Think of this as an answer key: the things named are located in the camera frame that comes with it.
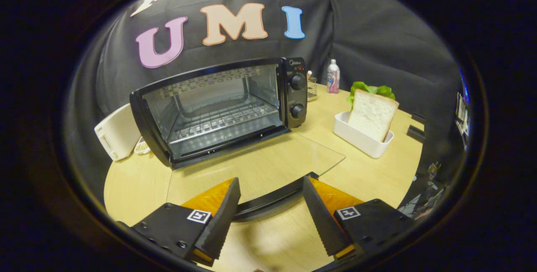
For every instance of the white rectangular tray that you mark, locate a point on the white rectangular tray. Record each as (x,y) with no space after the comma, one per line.
(356,137)

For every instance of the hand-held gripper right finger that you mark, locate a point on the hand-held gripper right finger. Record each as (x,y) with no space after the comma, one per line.
(321,217)

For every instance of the green lettuce leaf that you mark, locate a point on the green lettuce leaf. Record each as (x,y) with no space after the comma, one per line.
(361,88)

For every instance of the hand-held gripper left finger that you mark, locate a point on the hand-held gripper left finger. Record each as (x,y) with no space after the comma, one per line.
(222,221)

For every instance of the white bread toaster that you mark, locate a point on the white bread toaster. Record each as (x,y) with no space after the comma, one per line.
(117,135)

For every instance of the white bread slice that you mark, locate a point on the white bread slice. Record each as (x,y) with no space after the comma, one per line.
(371,114)

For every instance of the black toaster oven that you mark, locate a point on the black toaster oven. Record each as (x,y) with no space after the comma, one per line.
(293,95)

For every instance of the white pink spray bottle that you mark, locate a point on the white pink spray bottle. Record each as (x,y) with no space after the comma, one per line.
(333,78)

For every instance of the small dish of nuts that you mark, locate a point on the small dish of nuts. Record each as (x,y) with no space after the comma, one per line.
(142,147)

